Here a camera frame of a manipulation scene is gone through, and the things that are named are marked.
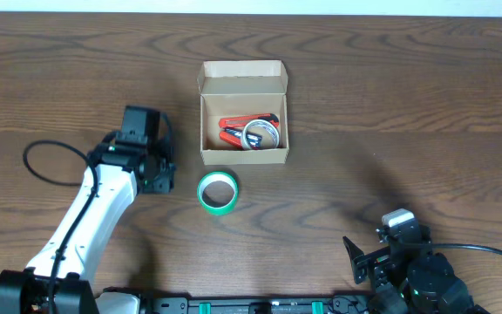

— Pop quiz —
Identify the green tape roll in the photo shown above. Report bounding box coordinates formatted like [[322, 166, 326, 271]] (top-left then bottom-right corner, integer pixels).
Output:
[[197, 171, 239, 215]]

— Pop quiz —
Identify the white tape roll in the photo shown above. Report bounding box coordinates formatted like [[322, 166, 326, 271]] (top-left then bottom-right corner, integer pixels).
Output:
[[241, 119, 280, 150]]

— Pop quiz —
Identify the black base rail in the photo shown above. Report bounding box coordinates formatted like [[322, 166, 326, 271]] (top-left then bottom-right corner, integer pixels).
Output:
[[102, 287, 374, 314]]

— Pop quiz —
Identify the red black stapler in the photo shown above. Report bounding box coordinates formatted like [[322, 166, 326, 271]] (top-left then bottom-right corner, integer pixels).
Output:
[[219, 127, 262, 149]]

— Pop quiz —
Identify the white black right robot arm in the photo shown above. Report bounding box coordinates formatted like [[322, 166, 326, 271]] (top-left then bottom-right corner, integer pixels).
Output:
[[343, 218, 486, 314]]

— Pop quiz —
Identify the red utility knife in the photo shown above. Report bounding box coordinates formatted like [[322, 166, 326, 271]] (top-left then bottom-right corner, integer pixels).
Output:
[[219, 113, 280, 128]]

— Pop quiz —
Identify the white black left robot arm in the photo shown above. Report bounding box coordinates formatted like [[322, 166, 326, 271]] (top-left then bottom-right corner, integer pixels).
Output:
[[0, 107, 175, 313]]

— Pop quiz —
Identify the open cardboard box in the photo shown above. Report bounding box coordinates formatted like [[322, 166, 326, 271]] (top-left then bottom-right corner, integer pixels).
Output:
[[198, 60, 289, 165]]

